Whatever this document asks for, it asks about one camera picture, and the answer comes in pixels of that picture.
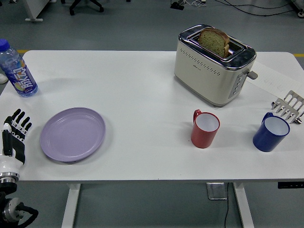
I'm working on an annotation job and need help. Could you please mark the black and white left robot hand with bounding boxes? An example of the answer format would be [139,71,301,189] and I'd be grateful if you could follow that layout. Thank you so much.
[0,108,33,176]

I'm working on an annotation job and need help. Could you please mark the purple plastic plate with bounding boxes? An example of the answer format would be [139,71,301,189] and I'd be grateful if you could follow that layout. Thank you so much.
[39,107,106,163]

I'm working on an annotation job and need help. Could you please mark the white table leg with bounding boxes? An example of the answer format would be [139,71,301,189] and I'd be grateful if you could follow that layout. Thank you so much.
[232,182,255,228]
[61,183,81,228]

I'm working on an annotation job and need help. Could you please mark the blue-labelled drink bottle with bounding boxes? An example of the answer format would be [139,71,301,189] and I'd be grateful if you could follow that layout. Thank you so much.
[0,38,38,98]

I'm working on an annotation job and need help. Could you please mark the white desk leg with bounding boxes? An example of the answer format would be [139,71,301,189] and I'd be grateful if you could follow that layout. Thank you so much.
[21,0,52,22]

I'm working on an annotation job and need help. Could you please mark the black office chair base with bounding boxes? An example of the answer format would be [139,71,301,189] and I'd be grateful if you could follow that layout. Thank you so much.
[68,0,105,16]

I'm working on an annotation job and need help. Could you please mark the red mug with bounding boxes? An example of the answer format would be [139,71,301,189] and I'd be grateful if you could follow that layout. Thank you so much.
[191,109,221,149]

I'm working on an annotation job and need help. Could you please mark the silver box under table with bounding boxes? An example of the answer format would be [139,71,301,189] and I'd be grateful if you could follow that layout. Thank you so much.
[206,182,228,200]

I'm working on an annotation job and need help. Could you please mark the cream and chrome toaster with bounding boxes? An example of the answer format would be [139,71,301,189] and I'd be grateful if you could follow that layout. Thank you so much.
[173,23,258,107]

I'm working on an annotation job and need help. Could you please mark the brown bread slice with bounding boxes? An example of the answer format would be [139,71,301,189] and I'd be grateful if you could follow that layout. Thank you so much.
[198,27,230,58]

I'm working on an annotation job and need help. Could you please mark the blue mug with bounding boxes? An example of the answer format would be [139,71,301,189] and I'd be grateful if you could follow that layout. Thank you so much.
[252,112,291,152]

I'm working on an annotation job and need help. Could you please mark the black table control panel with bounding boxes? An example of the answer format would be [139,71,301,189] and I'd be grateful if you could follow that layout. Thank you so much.
[277,182,304,190]

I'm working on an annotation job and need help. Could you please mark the white paper sheet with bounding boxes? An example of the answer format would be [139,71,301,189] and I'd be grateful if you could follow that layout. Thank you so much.
[247,59,304,95]

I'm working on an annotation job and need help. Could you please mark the silver metal toast rack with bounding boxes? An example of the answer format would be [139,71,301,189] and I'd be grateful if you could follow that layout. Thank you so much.
[271,90,304,124]

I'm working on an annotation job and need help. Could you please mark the black cable under table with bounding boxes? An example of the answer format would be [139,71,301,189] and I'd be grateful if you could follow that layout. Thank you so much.
[223,182,231,228]

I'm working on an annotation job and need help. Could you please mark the white floor cables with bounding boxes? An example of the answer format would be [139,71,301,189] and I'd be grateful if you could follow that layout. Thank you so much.
[184,0,208,7]

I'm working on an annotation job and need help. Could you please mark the black floor cable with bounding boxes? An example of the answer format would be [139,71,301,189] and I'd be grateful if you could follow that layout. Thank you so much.
[223,0,304,17]

